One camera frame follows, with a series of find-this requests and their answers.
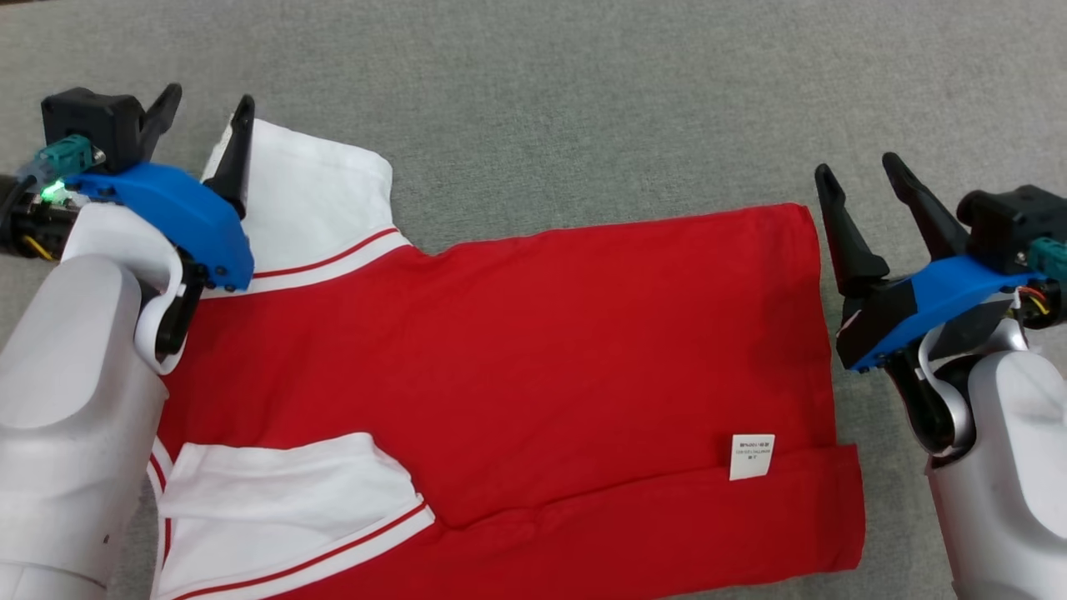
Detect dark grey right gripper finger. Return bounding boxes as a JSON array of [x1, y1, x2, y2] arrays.
[[881, 152, 973, 262], [814, 164, 892, 298]]

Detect teal camera cable plug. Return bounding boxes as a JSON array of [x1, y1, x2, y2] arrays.
[[15, 135, 107, 183], [1027, 237, 1067, 281]]

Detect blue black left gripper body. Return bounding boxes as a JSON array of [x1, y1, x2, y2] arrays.
[[0, 163, 256, 292]]

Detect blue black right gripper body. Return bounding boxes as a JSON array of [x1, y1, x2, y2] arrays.
[[835, 257, 1044, 373]]

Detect teal left camera cable plug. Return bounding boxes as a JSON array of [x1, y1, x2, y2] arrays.
[[15, 135, 107, 183]]

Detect teal right camera cable plug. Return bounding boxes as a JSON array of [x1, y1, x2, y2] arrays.
[[1027, 237, 1067, 281]]

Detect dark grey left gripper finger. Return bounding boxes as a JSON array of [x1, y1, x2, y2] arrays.
[[203, 94, 257, 220], [138, 83, 183, 164]]

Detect red white-sleeved Bulls jersey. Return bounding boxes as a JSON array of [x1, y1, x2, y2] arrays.
[[146, 118, 867, 600]]

